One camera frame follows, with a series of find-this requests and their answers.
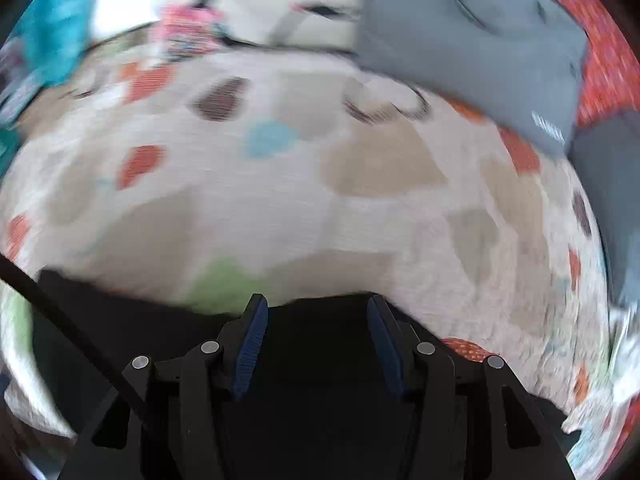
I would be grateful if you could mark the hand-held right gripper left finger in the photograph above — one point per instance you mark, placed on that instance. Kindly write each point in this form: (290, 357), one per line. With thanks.
(252, 345)

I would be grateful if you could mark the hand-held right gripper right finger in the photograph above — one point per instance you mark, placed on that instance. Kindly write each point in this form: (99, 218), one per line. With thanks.
(385, 347)

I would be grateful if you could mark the black pants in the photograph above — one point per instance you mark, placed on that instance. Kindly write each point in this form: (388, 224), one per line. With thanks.
(315, 355)

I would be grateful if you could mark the heart patterned quilt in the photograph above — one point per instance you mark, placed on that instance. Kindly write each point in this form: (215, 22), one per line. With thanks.
(300, 210)

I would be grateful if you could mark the flat grey laptop bag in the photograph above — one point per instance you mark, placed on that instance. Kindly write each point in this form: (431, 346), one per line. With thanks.
(475, 45)

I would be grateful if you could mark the printed figure pillow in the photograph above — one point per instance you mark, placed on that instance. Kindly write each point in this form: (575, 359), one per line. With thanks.
(250, 10)

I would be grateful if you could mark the white pillow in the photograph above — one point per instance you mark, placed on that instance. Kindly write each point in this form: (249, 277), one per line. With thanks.
(130, 5)

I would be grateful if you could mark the red floral cloth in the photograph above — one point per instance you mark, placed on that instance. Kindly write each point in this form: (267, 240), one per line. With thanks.
(605, 60)

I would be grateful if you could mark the teal star cloth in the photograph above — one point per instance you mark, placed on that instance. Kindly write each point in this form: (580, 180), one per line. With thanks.
(60, 30)

